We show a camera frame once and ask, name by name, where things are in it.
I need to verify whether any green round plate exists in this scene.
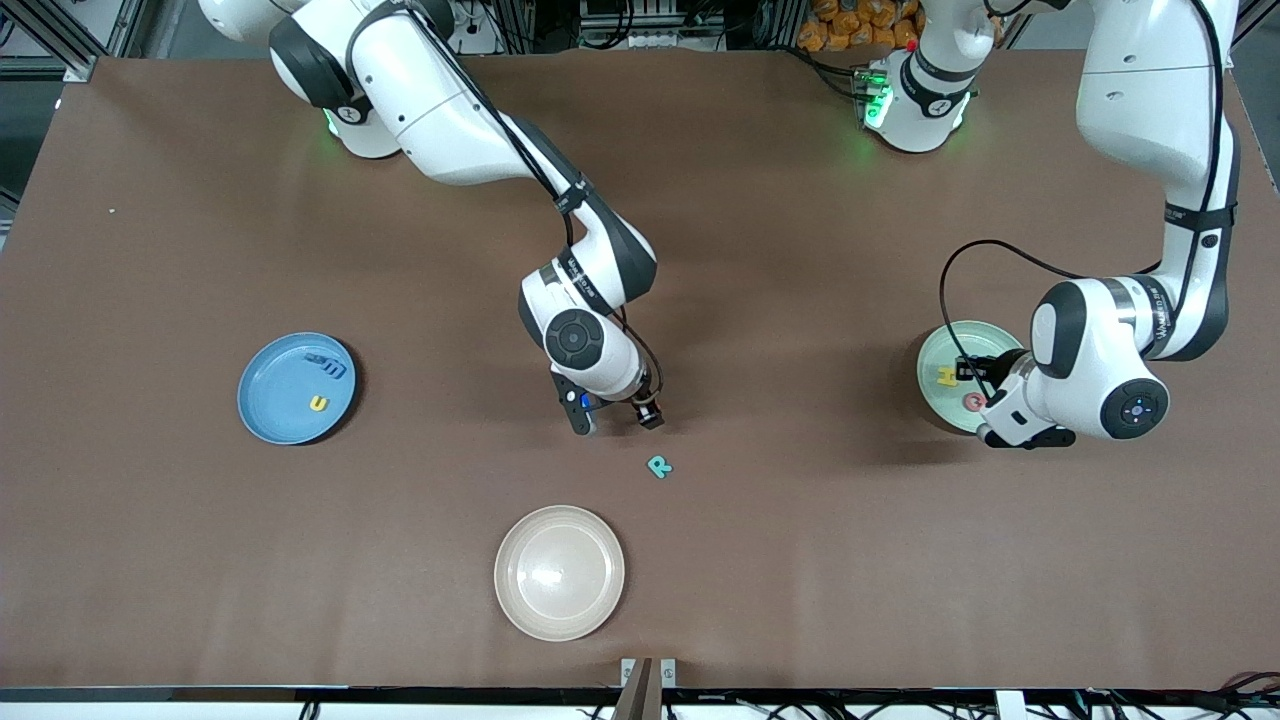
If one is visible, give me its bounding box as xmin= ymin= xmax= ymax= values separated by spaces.
xmin=917 ymin=320 xmax=1026 ymax=436

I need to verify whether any beige round plate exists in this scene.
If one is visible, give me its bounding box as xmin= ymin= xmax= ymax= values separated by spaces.
xmin=494 ymin=505 xmax=627 ymax=642

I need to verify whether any blue round plate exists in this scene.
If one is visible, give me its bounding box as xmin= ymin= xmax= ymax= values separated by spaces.
xmin=237 ymin=332 xmax=358 ymax=446

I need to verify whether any white power strip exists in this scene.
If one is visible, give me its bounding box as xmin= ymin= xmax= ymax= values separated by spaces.
xmin=585 ymin=30 xmax=693 ymax=51

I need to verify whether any black table edge bar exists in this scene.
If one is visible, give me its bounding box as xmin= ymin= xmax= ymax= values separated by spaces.
xmin=0 ymin=685 xmax=1280 ymax=705

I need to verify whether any bag of orange items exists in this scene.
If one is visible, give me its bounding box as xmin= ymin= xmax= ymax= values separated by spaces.
xmin=797 ymin=0 xmax=921 ymax=53

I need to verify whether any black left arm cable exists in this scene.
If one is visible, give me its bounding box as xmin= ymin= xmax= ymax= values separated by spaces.
xmin=938 ymin=0 xmax=1243 ymax=403

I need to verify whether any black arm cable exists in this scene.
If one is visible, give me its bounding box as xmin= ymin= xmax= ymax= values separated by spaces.
xmin=938 ymin=0 xmax=1243 ymax=403
xmin=345 ymin=0 xmax=665 ymax=403

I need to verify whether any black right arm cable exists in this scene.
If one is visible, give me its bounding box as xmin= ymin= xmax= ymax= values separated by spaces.
xmin=345 ymin=0 xmax=665 ymax=403

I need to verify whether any grey bracket with post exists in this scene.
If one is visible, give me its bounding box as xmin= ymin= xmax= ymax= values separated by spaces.
xmin=620 ymin=657 xmax=678 ymax=720

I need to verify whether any bundle of loose cables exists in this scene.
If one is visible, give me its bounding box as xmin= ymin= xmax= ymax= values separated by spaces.
xmin=1080 ymin=672 xmax=1280 ymax=720

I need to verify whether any aluminium frame profile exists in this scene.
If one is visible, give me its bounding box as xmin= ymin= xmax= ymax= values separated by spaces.
xmin=0 ymin=0 xmax=151 ymax=83

